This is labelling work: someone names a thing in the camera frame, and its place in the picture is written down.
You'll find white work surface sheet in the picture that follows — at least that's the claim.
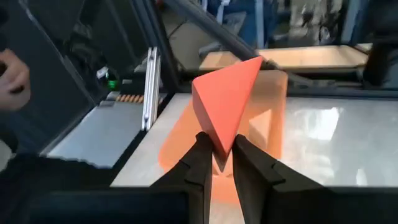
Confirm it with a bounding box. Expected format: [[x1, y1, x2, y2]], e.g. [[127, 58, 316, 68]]
[[110, 92, 398, 224]]

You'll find red wooden triangle block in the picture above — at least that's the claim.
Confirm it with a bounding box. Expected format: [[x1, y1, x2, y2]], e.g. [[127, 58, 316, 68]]
[[190, 55, 265, 172]]

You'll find grey metal plate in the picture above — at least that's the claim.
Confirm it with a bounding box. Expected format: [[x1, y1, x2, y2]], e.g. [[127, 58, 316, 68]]
[[40, 99, 149, 170]]

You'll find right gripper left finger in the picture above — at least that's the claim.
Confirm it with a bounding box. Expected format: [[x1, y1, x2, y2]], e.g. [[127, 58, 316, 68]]
[[27, 131, 215, 224]]

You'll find person's hand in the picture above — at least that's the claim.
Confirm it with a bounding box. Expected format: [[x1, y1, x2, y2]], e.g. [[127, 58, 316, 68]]
[[0, 48, 32, 112]]

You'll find orange plastic tray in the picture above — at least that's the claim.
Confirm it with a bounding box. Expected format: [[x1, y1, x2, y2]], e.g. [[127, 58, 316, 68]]
[[157, 69, 289, 208]]

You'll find silver metal bracket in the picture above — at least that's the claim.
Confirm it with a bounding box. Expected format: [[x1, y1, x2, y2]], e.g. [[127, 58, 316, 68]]
[[141, 46, 163, 131]]

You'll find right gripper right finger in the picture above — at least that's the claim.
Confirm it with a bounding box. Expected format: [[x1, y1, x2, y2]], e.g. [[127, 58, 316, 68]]
[[231, 134, 398, 224]]

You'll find black metal table frame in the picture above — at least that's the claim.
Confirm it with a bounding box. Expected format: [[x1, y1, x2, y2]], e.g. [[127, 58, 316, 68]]
[[130, 0, 398, 100]]

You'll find black flat screen panel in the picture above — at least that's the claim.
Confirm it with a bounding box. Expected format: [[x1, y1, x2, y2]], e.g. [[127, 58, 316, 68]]
[[0, 0, 96, 155]]

